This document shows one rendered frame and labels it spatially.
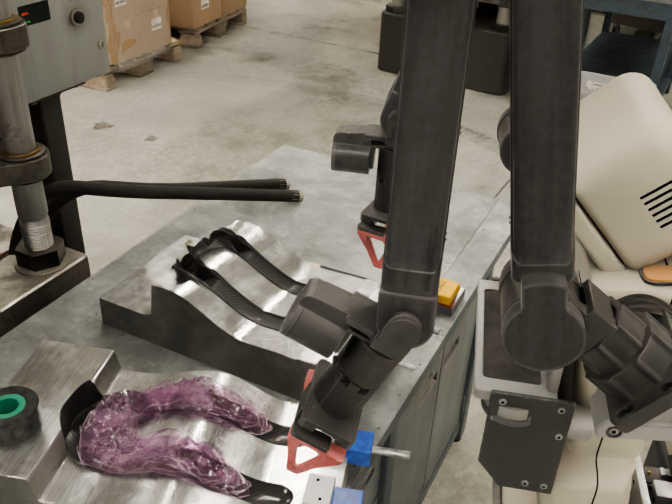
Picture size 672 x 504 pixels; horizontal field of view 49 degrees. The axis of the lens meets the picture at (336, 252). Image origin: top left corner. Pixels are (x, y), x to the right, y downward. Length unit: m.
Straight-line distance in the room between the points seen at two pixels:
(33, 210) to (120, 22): 3.43
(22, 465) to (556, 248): 0.72
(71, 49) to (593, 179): 1.25
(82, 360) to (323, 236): 0.69
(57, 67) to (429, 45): 1.23
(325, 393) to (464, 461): 1.50
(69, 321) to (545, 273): 0.99
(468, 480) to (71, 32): 1.56
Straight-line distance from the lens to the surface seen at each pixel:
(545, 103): 0.64
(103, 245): 3.26
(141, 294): 1.41
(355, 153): 1.12
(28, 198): 1.59
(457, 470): 2.27
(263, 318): 1.29
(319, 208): 1.79
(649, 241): 0.85
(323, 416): 0.82
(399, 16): 5.21
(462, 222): 1.78
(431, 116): 0.64
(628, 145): 0.81
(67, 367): 1.19
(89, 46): 1.81
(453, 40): 0.62
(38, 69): 1.71
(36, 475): 1.06
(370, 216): 1.15
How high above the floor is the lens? 1.66
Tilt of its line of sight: 32 degrees down
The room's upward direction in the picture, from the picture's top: 3 degrees clockwise
